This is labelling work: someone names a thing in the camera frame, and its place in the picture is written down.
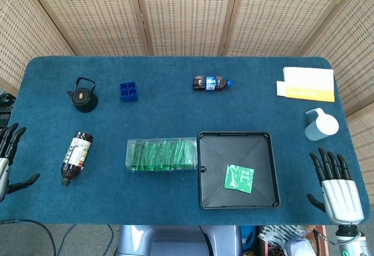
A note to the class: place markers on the black-and-white striped cloth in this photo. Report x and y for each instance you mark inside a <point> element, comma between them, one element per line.
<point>280,232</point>

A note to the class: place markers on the bamboo folding screen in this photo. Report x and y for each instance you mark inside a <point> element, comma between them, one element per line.
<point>187,13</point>

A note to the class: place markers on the blue-grey robot torso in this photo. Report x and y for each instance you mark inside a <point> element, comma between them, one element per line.
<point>175,241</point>

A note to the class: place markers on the green tea packets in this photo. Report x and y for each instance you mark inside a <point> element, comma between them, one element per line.
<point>160,155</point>

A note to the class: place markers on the black equipment beside table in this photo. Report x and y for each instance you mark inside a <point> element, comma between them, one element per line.
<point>5,112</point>

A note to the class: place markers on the blue carpet table mat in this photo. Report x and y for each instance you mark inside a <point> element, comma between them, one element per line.
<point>163,115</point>

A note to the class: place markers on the cola bottle with blue cap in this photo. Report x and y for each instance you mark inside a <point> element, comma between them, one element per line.
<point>210,83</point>

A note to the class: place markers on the white plastic measuring jug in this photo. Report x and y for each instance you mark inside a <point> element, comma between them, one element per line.
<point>320,127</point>

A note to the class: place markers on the green sachet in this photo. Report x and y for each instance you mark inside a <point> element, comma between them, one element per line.
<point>239,178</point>

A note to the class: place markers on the white and yellow box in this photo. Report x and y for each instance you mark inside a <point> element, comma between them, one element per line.
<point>309,83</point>

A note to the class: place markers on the brown tea bottle printed label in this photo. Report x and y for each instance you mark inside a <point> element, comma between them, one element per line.
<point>76,156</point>

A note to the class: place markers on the black teapot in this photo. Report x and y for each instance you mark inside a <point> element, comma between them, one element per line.
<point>83,98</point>

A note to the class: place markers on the blue four-cell box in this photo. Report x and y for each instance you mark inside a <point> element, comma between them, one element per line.
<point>128,92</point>

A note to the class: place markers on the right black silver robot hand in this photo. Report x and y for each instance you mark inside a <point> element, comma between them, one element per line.
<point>340,194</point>

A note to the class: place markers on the black plastic tray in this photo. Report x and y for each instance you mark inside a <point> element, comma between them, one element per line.
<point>213,156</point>

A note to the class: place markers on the white device on floor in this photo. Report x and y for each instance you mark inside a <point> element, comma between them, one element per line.
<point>301,247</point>

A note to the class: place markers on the clear box of green sachets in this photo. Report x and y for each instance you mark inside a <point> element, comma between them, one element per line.
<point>162,169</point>

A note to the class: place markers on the red-brown box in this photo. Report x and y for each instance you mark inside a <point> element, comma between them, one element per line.
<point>270,248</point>

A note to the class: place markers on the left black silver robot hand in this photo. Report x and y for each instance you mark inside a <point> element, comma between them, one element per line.
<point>6,150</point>

